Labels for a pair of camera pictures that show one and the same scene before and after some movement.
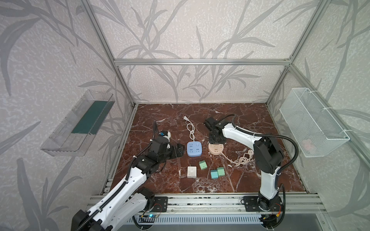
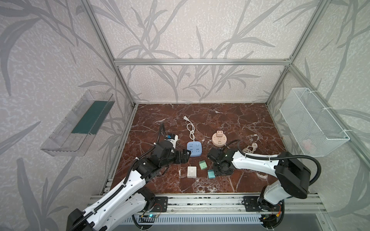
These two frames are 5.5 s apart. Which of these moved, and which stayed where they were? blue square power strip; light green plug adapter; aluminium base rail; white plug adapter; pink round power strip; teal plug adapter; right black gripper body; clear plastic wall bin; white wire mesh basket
Moved: pink round power strip; right black gripper body; teal plug adapter
Stayed: light green plug adapter; white wire mesh basket; white plug adapter; aluminium base rail; blue square power strip; clear plastic wall bin
